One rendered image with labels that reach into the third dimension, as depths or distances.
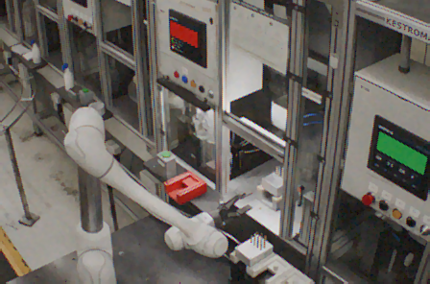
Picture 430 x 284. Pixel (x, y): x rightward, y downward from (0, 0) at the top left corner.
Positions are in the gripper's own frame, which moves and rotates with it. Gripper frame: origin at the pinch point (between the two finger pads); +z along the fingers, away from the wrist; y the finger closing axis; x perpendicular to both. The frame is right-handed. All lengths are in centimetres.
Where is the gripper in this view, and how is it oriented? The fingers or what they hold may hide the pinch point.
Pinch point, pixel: (246, 201)
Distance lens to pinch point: 250.2
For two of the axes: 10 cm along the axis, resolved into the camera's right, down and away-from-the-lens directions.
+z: 7.7, -3.4, 5.4
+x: -6.4, -4.0, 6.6
